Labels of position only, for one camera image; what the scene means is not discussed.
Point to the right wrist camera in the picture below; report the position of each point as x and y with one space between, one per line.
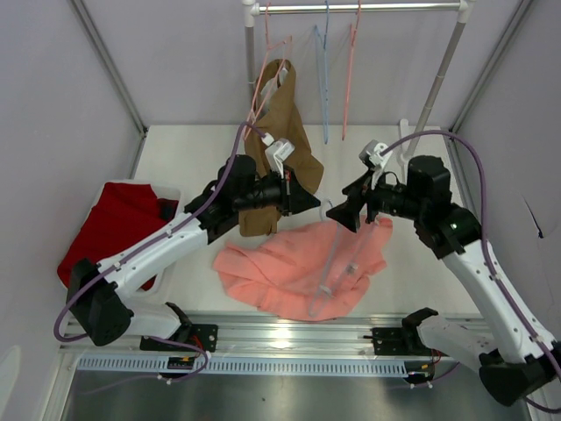
375 156

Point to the red garment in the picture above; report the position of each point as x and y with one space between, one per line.
101 228

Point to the blue wire hanger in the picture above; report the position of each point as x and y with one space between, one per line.
343 281
322 71

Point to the pink hanger holding brown skirt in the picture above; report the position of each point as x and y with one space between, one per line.
264 84

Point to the pink wire hanger middle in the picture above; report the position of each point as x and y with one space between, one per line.
348 84

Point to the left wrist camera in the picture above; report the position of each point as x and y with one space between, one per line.
276 152

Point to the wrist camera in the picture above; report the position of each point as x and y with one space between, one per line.
375 156
276 152

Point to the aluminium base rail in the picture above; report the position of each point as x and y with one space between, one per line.
264 336

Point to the white metal clothes rack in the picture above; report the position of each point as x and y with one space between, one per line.
462 8

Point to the slotted cable duct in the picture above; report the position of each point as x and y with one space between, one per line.
244 366

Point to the pink pleated skirt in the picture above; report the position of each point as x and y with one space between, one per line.
280 276

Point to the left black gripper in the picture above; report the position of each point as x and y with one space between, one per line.
294 199

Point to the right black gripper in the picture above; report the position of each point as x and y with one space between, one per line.
368 203

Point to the white plastic bin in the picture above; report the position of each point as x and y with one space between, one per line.
168 193

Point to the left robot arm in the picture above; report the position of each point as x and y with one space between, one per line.
101 294

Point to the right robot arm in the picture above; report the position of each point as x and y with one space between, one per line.
521 356

